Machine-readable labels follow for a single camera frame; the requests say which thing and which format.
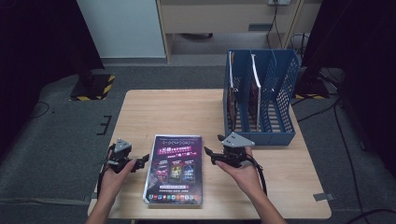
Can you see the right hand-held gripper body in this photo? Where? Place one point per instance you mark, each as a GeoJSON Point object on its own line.
{"type": "Point", "coordinates": [236, 141]}

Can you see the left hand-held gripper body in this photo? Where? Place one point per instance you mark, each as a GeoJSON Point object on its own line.
{"type": "Point", "coordinates": [120, 155]}

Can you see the purple magazine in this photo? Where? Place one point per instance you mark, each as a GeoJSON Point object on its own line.
{"type": "Point", "coordinates": [254, 105]}
{"type": "Point", "coordinates": [174, 152]}

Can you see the black magazine with red packets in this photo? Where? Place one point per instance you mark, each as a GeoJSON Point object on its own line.
{"type": "Point", "coordinates": [232, 105]}

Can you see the blue plastic file rack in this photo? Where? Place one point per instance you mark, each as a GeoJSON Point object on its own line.
{"type": "Point", "coordinates": [271, 138]}

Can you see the person's left hand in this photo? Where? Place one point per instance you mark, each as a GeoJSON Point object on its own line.
{"type": "Point", "coordinates": [110, 183]}

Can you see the person's right hand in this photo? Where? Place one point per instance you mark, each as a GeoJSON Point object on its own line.
{"type": "Point", "coordinates": [246, 179]}

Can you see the grey tape strip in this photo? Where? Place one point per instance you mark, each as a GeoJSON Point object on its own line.
{"type": "Point", "coordinates": [323, 197]}
{"type": "Point", "coordinates": [94, 196]}

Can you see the black stand base yellow stripes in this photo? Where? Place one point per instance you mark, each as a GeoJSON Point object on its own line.
{"type": "Point", "coordinates": [311, 88]}
{"type": "Point", "coordinates": [93, 88]}

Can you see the white cabinet panel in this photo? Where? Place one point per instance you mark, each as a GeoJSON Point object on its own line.
{"type": "Point", "coordinates": [121, 28]}

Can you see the dark curtain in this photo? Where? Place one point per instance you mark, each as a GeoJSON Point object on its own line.
{"type": "Point", "coordinates": [367, 62]}
{"type": "Point", "coordinates": [37, 46]}

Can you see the white wall socket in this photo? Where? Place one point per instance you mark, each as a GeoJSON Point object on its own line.
{"type": "Point", "coordinates": [279, 2]}

